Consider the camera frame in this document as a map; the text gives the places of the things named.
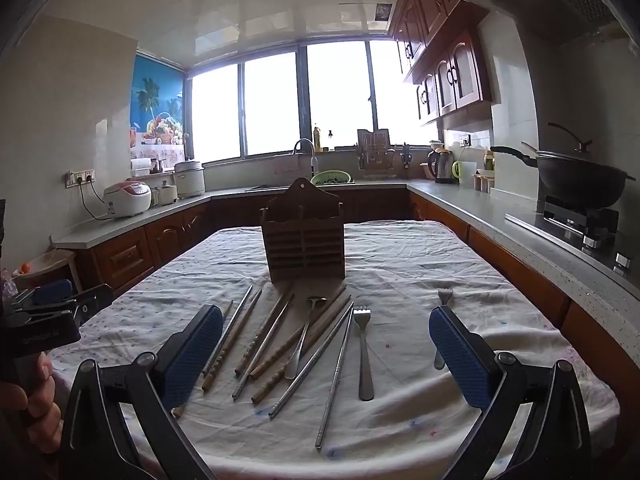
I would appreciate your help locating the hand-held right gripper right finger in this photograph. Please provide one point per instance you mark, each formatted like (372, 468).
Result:
(462, 360)

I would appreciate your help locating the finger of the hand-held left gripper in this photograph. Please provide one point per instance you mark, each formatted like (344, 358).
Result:
(95, 300)
(50, 291)

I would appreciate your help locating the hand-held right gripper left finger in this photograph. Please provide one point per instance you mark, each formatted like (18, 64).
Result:
(192, 360)

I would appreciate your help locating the steel fork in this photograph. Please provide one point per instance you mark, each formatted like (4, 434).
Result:
(444, 297)
(365, 360)

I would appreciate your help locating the wooden utensil holder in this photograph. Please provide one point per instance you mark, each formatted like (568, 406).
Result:
(305, 250)

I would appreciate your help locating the person's left hand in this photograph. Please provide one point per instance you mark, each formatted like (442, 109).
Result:
(30, 420)

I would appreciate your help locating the wooden base cabinets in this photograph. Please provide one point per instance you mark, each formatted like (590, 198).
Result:
(125, 257)

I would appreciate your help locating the metal chopstick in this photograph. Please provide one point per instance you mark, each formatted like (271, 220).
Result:
(256, 360)
(333, 385)
(235, 317)
(304, 370)

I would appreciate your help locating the pink white rice cooker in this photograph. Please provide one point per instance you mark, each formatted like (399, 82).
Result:
(127, 200)

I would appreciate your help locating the floral white tablecloth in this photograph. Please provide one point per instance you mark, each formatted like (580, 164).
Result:
(400, 270)

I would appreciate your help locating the steel spoon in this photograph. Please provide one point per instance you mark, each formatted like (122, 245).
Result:
(302, 345)

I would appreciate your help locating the small white pot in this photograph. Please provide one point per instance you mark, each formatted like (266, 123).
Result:
(165, 195)

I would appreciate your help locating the paper towel roll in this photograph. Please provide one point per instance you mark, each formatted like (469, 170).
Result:
(141, 166)

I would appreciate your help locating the small steel teapot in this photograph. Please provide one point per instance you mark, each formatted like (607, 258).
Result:
(158, 166)

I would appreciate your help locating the white electric cooker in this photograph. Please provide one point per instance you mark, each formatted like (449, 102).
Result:
(190, 180)

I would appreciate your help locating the gas stove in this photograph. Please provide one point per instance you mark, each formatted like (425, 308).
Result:
(575, 222)

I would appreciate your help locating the seasoning jar set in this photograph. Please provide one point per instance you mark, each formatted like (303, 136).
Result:
(483, 181)

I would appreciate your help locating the green white jug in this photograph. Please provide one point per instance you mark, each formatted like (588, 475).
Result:
(466, 174)

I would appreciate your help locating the kitchen sink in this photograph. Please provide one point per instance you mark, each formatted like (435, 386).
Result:
(270, 187)

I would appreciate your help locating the steel electric kettle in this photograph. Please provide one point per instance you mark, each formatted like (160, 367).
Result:
(442, 167)

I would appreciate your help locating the green yellow bottle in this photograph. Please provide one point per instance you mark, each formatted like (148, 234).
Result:
(489, 160)

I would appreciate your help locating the fruit print roller blind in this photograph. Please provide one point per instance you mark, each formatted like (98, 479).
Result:
(157, 105)

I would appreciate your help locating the beige dish cloth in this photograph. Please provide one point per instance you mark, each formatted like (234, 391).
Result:
(290, 170)

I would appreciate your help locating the white bowl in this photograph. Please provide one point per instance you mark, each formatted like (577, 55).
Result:
(436, 145)

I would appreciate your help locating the black wok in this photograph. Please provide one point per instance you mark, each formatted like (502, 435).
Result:
(580, 177)

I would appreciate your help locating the wooden spatula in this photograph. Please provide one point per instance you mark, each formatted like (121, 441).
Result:
(530, 148)

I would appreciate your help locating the green colander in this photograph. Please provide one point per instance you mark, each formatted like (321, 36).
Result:
(330, 178)

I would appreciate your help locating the wooden cutlery drying rack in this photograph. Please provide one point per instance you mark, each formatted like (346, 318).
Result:
(373, 147)

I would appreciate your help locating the steel kitchen faucet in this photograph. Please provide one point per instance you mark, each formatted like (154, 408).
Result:
(305, 142)

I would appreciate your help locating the yellow oil bottle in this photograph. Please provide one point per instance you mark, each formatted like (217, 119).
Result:
(317, 137)

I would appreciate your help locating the kitchen window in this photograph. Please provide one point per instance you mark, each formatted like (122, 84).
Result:
(275, 105)

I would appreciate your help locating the wooden upper cabinets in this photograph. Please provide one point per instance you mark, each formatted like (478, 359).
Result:
(445, 60)

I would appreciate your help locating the dark ceiling sticker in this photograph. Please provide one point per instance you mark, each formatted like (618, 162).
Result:
(383, 12)

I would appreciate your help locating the white wall outlet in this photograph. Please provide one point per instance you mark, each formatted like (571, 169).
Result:
(465, 139)
(80, 178)

